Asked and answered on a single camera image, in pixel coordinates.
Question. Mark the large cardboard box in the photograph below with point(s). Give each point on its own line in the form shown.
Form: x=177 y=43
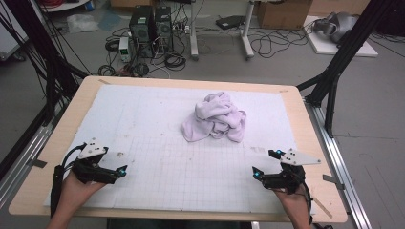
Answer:
x=283 y=14

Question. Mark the grey power supply unit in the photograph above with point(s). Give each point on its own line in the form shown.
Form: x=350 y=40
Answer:
x=124 y=49

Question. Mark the white table leg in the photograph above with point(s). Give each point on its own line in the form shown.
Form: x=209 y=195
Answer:
x=193 y=31
x=246 y=35

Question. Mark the large black computer tower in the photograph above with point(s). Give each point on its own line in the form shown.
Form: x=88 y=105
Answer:
x=141 y=31

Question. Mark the white floor board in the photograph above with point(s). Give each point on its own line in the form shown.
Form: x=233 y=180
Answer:
x=324 y=47

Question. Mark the round white table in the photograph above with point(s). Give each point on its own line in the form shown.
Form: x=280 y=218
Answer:
x=68 y=6

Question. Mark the aluminium rail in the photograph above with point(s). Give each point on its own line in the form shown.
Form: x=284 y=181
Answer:
x=345 y=178
x=22 y=159

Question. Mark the thin wooden stick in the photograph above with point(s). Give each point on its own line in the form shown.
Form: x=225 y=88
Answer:
x=322 y=207

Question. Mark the black flat case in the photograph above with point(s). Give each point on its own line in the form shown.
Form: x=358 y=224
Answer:
x=230 y=22

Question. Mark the white gridded mat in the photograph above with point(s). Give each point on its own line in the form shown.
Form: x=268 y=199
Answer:
x=153 y=111

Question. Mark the slim black computer tower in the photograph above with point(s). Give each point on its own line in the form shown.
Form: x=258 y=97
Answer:
x=164 y=28

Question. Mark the grey tape strip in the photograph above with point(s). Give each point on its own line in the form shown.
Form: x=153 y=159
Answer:
x=332 y=181

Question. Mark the white power strip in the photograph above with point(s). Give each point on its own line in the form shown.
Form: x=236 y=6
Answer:
x=183 y=29

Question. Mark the person's left hand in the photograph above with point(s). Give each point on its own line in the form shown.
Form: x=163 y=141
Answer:
x=74 y=197

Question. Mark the low cardboard box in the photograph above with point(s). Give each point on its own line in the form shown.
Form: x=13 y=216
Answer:
x=337 y=6

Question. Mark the grey headset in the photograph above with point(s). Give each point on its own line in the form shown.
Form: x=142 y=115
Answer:
x=337 y=27

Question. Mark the clear plastic bag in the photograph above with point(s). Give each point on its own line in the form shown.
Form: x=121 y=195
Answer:
x=82 y=24

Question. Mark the black metal frame stand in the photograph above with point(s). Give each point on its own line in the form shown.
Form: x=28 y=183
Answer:
x=47 y=57
x=337 y=63

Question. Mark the pale purple towel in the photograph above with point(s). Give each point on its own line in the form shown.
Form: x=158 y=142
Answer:
x=216 y=114

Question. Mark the black tape strip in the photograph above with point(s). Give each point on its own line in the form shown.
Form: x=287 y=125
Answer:
x=38 y=163

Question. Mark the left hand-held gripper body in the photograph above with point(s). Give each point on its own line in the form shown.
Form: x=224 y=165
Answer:
x=92 y=171

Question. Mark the blue cup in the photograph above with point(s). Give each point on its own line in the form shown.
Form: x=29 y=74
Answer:
x=89 y=5

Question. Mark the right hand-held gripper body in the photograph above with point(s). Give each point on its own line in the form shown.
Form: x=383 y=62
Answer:
x=288 y=178

